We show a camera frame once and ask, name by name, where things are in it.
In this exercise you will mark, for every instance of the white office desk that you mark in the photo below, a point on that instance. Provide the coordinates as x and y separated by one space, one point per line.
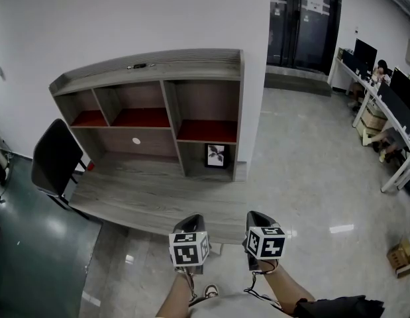
370 94

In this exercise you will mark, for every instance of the open cardboard box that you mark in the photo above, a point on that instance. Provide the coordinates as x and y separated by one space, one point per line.
401 260

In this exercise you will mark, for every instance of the beige storage box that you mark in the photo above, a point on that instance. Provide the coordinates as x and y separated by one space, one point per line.
372 121

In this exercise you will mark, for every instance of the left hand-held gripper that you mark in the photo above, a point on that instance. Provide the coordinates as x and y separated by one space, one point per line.
188 253

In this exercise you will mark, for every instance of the black chair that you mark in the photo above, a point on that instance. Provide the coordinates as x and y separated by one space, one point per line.
55 157

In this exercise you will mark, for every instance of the grey door ramp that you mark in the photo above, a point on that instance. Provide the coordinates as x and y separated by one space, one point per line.
297 84

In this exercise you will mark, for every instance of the grey wooden desk with hutch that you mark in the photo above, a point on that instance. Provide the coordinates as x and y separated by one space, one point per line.
151 194

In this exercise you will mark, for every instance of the person's light grey shirt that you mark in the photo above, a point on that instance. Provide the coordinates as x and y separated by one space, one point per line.
237 308

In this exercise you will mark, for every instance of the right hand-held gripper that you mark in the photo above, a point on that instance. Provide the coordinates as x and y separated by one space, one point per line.
271 245

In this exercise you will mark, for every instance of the black monitor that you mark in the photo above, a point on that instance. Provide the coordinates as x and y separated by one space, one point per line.
365 55
398 108
405 79

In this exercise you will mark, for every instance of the black framed picture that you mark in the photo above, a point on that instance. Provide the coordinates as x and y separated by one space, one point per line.
217 156

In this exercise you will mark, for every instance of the small red object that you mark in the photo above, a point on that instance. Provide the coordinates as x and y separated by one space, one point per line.
90 166

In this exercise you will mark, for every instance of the glass double door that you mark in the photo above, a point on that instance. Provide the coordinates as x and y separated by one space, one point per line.
307 38

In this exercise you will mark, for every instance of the person's black garment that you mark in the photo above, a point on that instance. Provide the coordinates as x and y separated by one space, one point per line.
337 308

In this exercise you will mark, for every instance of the person's left forearm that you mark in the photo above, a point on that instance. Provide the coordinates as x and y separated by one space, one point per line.
175 296

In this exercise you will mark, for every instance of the person's right forearm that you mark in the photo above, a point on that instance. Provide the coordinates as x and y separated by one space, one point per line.
284 290

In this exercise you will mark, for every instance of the person's white black shoe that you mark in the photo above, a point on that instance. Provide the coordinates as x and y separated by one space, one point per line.
211 291

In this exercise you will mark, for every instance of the small black object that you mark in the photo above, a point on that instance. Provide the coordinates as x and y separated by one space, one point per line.
139 66

